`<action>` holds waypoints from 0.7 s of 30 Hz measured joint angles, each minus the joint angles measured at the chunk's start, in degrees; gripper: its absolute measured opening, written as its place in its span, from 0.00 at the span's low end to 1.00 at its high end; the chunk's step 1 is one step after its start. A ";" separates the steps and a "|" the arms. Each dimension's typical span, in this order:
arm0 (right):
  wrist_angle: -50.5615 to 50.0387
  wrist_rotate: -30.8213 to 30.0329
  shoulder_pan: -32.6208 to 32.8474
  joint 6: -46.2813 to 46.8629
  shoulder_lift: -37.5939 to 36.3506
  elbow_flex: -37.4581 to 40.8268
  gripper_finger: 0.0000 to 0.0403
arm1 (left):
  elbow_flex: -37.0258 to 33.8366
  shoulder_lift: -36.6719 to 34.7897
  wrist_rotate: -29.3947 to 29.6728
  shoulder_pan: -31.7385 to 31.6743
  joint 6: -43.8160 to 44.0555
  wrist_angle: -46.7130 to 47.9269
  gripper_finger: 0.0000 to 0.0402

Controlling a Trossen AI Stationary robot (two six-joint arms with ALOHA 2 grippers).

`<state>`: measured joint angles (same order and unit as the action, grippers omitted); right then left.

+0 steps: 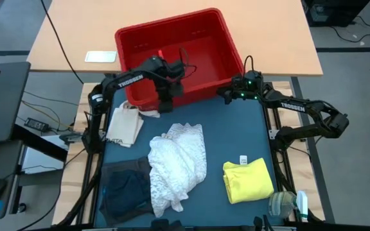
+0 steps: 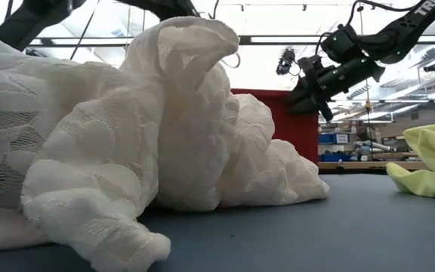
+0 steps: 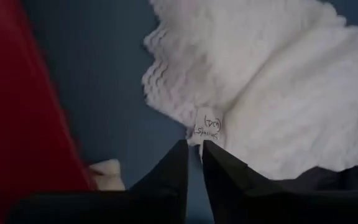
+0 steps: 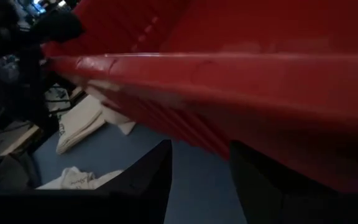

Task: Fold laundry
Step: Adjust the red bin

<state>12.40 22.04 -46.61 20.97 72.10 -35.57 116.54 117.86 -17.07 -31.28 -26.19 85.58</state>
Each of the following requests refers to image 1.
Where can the black computer tower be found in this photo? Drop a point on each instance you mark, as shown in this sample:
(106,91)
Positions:
(336,13)

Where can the black power adapter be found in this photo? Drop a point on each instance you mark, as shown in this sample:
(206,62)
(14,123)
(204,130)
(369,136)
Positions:
(36,124)

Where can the light wooden desk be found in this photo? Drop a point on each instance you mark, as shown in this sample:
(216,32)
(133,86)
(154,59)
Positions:
(268,38)

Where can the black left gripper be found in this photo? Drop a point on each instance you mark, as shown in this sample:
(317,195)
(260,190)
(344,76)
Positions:
(169,91)

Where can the dark navy garment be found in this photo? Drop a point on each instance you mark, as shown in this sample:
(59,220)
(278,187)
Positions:
(127,192)

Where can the yellow shirt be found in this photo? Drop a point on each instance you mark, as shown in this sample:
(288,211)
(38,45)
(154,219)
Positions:
(247,181)

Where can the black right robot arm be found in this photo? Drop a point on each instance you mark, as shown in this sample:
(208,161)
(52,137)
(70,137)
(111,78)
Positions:
(300,109)

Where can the white card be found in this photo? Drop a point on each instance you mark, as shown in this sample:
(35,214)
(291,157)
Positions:
(101,56)

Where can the dark grey garment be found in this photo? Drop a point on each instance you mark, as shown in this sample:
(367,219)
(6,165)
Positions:
(120,163)

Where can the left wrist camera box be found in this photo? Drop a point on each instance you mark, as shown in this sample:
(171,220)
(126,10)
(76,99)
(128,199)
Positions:
(176,69)

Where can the wooden side board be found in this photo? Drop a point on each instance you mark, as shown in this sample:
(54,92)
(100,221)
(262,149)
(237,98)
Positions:
(72,179)
(305,167)

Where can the white lace garment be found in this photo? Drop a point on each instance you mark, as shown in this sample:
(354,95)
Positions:
(178,167)

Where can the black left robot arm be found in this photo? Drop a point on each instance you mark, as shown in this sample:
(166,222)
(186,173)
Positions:
(130,80)

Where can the red plastic laundry basket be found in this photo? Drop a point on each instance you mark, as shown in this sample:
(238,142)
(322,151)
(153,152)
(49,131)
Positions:
(204,48)

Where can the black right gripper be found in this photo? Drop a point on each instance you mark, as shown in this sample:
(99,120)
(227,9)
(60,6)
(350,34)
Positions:
(233,91)

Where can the beige striped cloth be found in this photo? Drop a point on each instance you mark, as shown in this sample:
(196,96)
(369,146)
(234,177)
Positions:
(124,125)

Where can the black laptop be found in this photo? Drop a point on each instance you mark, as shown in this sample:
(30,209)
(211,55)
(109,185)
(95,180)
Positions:
(2,102)

